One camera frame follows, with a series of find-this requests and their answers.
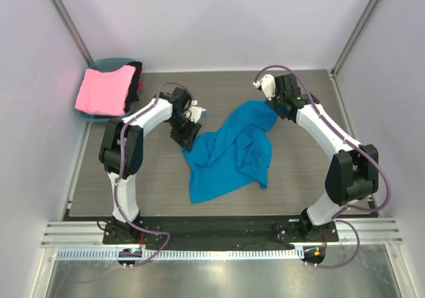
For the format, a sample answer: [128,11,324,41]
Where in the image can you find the blue t shirt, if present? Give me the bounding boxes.
[183,100,278,204]

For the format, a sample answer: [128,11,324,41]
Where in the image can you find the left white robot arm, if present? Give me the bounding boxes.
[99,85,207,244]

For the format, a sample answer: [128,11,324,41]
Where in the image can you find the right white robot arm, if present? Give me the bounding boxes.
[256,74,379,241]

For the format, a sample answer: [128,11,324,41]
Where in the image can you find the black and red folded clothes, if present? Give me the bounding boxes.
[124,61,143,113]

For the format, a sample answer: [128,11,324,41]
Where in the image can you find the pink folded t shirt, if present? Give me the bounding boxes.
[74,65,135,117]

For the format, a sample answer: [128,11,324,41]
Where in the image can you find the teal plastic basin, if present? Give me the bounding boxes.
[74,58,143,123]

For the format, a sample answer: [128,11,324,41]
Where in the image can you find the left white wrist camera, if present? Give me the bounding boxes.
[185,100,207,123]

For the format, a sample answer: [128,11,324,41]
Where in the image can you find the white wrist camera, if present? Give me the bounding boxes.
[253,74,276,101]
[185,100,207,123]

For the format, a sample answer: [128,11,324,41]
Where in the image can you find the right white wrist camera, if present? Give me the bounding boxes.
[253,74,276,101]

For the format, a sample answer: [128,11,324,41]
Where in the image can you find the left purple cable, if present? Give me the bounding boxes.
[113,82,200,267]

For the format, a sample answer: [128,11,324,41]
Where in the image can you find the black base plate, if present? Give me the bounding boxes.
[102,216,339,252]

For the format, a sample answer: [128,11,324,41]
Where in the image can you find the aluminium frame rail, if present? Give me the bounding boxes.
[41,218,403,248]

